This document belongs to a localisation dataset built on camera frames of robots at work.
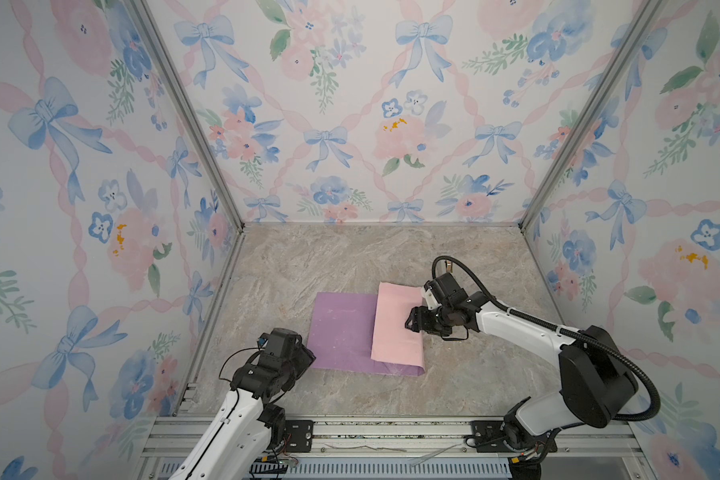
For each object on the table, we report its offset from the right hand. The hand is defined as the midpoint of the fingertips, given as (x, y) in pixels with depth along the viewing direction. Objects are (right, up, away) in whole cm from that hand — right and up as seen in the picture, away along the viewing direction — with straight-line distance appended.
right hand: (412, 324), depth 87 cm
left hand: (-29, -8, -4) cm, 31 cm away
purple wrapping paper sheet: (-21, -4, +5) cm, 22 cm away
